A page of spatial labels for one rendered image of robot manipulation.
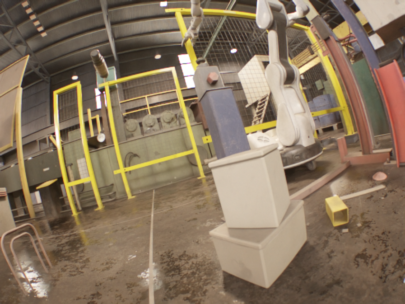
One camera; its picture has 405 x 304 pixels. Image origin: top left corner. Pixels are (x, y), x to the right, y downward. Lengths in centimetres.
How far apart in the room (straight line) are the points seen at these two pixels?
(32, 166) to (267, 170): 387
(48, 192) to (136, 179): 155
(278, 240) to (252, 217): 8
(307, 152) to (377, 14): 90
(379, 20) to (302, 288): 93
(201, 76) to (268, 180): 54
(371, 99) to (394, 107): 110
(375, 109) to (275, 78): 124
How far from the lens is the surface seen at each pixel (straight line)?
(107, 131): 318
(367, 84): 209
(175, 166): 301
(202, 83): 74
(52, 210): 322
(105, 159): 312
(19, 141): 396
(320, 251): 49
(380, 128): 209
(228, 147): 64
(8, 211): 283
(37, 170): 385
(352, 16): 114
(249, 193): 35
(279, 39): 132
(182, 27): 185
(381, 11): 92
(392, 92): 100
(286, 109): 118
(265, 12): 134
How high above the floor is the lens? 30
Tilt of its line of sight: 1 degrees up
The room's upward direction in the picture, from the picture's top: 16 degrees counter-clockwise
